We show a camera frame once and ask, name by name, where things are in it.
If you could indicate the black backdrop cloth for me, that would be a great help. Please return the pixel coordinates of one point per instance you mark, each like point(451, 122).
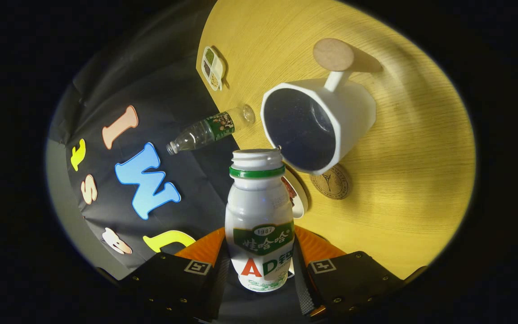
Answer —
point(169, 90)

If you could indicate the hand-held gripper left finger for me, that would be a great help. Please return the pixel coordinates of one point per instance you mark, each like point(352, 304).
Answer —
point(169, 281)

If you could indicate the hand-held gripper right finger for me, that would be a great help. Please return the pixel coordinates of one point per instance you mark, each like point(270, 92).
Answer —
point(353, 281)

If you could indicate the white divided condiment dish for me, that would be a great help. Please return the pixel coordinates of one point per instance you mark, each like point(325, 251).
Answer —
point(212, 67)

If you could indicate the red meat slice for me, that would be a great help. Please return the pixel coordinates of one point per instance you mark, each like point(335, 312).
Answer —
point(290, 191)

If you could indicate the white juice bottle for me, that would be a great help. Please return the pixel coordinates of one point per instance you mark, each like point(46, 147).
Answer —
point(259, 202)

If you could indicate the clear plastic water bottle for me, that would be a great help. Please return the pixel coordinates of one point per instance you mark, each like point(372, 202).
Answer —
point(205, 130)

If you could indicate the round cork coaster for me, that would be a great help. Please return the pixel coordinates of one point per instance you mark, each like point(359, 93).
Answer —
point(337, 185)

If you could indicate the round beige plate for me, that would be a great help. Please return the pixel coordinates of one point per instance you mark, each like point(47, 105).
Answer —
point(301, 198)

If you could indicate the wooden table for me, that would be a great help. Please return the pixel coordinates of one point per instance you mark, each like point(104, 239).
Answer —
point(412, 189)

